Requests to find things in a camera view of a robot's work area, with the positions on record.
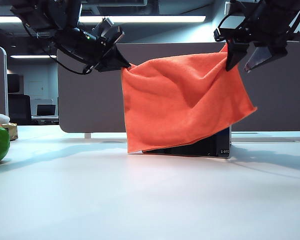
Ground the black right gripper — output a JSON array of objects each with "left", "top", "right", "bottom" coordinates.
[{"left": 213, "top": 9, "right": 300, "bottom": 74}]

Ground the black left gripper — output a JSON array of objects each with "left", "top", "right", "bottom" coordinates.
[{"left": 52, "top": 25, "right": 133, "bottom": 74}]

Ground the orange microfibre cloth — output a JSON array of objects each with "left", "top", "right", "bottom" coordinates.
[{"left": 121, "top": 43, "right": 258, "bottom": 155}]

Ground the grey-brown fabric desk divider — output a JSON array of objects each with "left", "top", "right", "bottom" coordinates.
[{"left": 56, "top": 41, "right": 300, "bottom": 134}]

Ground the long ceiling light strip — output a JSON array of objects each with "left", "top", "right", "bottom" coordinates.
[{"left": 0, "top": 15, "right": 207, "bottom": 25}]

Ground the short ceiling light strip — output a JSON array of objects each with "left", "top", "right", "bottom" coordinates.
[{"left": 9, "top": 54, "right": 58, "bottom": 60}]

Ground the black monitor on desk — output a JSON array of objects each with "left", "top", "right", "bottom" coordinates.
[{"left": 36, "top": 104, "right": 57, "bottom": 117}]

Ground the black office chair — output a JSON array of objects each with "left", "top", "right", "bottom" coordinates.
[{"left": 8, "top": 94, "right": 33, "bottom": 126}]

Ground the gold yellow box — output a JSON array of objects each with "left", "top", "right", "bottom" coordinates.
[{"left": 1, "top": 122, "right": 20, "bottom": 142}]

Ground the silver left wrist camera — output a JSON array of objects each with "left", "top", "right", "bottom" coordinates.
[{"left": 91, "top": 16, "right": 115, "bottom": 38}]

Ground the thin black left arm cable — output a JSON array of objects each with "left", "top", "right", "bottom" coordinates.
[{"left": 22, "top": 22, "right": 93, "bottom": 76}]

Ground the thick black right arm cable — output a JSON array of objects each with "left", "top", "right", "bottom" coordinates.
[{"left": 287, "top": 0, "right": 300, "bottom": 35}]

